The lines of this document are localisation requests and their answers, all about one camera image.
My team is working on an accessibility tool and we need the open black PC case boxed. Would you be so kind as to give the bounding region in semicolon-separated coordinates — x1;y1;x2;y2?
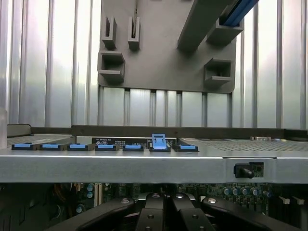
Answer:
0;124;308;231

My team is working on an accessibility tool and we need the hard disk with blue carrier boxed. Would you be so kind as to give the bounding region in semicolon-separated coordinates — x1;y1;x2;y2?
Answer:
218;0;261;27

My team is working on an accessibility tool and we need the black chassis switch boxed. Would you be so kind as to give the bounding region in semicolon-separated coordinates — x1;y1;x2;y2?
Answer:
232;162;255;179

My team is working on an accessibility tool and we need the grey parts rack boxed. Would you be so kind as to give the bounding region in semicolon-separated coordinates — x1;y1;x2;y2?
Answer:
97;0;260;94

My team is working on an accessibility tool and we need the white expansion slot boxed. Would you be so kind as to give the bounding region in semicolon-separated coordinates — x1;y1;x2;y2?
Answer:
94;183;101;205

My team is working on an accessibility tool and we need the green motherboard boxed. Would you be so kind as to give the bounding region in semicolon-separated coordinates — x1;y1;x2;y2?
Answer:
51;182;308;217

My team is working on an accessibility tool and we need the blue card retention clip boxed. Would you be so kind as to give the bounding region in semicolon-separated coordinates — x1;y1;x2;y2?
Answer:
67;143;89;151
11;142;34;151
95;143;118;152
39;143;63;151
122;143;144;152
174;144;200;152
149;133;172;152

